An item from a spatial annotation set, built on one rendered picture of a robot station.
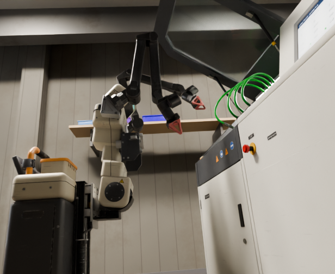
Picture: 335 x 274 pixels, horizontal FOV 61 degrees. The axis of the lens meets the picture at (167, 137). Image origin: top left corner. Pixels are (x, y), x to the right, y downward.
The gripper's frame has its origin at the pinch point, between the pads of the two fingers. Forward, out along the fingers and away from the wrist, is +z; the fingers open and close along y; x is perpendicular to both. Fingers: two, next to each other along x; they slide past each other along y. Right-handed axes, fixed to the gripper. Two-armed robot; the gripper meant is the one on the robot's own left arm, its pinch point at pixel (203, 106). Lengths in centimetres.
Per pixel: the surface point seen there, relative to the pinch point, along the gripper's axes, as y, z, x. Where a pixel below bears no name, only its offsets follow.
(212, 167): -6, 39, 32
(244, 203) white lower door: -27, 73, 41
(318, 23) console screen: -56, 59, -36
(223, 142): -24, 44, 21
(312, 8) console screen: -54, 51, -46
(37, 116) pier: 61, -244, 102
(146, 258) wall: 178, -46, 138
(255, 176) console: -40, 74, 31
